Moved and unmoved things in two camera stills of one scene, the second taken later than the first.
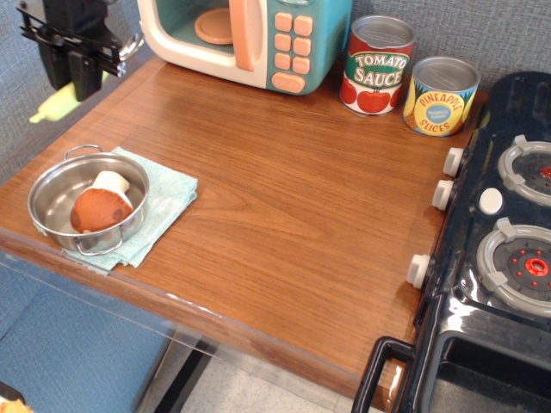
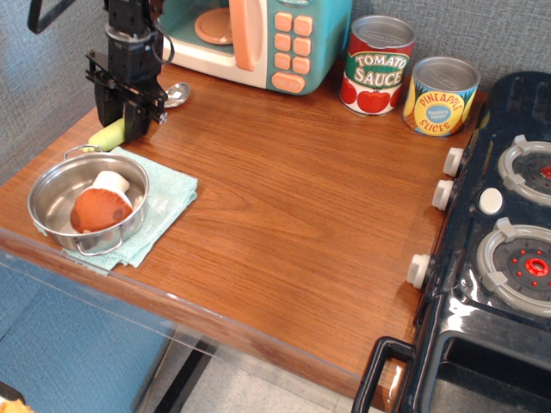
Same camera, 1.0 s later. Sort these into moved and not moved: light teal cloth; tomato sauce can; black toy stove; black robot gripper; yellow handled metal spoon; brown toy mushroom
Moved: black robot gripper; yellow handled metal spoon
Not moved: light teal cloth; tomato sauce can; black toy stove; brown toy mushroom
